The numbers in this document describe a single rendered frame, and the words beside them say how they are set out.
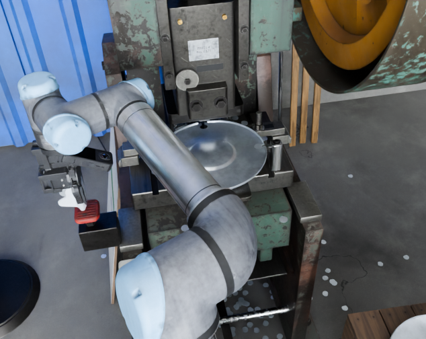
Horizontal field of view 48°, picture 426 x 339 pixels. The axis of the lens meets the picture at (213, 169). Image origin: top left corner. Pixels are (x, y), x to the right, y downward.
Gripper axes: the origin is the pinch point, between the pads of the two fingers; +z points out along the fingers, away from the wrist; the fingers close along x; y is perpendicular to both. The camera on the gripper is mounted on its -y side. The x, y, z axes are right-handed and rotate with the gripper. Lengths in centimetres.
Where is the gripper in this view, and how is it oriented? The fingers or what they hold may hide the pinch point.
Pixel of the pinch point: (84, 205)
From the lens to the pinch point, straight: 120.8
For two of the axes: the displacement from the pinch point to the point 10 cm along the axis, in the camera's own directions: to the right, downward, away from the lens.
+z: 0.4, 7.5, 6.5
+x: 1.8, 6.4, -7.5
